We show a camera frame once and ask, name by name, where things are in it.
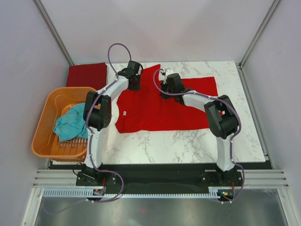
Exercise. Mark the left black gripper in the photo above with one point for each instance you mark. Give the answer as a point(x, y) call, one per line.
point(137, 87)

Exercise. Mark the orange plastic basket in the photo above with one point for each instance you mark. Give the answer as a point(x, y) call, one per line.
point(46, 143)

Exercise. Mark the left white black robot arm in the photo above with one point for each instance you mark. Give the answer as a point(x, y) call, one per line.
point(98, 110)

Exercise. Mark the right aluminium frame post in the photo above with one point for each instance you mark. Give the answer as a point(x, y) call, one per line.
point(259, 32)

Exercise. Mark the aluminium frame post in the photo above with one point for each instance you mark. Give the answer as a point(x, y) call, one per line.
point(52, 29)
point(259, 32)

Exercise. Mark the folded dark red t shirt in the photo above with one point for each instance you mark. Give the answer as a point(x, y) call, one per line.
point(87, 75)

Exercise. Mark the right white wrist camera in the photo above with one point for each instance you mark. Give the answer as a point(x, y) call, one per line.
point(164, 73)

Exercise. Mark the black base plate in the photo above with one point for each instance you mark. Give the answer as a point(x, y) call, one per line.
point(193, 178)

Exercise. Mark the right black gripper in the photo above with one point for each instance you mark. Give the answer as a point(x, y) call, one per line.
point(166, 96)

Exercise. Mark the bright red t shirt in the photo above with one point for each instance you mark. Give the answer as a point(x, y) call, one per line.
point(145, 109)

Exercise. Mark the left aluminium frame post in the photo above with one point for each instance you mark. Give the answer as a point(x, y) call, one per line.
point(52, 29)

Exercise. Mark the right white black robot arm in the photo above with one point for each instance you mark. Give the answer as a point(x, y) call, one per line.
point(223, 120)

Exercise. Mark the teal t shirt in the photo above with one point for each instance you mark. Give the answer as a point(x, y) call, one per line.
point(71, 125)

